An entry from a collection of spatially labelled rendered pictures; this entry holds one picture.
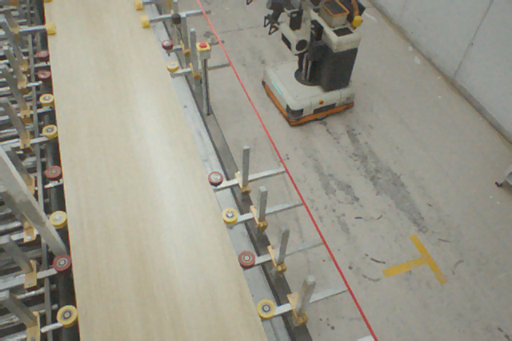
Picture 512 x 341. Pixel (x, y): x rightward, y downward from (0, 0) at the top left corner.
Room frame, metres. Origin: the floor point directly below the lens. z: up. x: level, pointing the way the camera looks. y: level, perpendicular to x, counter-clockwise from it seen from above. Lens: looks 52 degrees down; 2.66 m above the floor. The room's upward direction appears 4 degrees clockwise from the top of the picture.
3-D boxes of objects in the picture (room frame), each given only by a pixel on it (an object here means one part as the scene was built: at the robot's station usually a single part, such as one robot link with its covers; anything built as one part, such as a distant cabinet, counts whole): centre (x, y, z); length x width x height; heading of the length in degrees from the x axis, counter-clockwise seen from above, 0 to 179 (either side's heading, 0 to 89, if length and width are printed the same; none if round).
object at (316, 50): (2.92, -0.31, 0.68); 0.28 x 0.27 x 0.25; 27
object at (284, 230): (0.91, -0.14, 0.92); 0.04 x 0.04 x 0.48; 23
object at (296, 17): (2.92, -0.17, 0.99); 0.28 x 0.16 x 0.22; 27
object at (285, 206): (1.20, -0.07, 0.83); 0.43 x 0.03 x 0.04; 113
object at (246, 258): (0.89, 0.02, 0.85); 0.08 x 0.08 x 0.11
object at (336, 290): (0.74, -0.26, 0.81); 0.43 x 0.03 x 0.04; 113
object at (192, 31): (2.29, 0.45, 0.93); 0.04 x 0.04 x 0.48; 23
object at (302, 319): (0.71, -0.23, 0.81); 0.14 x 0.06 x 0.05; 23
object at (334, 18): (3.10, -0.53, 0.87); 0.23 x 0.15 x 0.11; 27
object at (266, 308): (0.66, -0.08, 0.85); 0.08 x 0.08 x 0.11
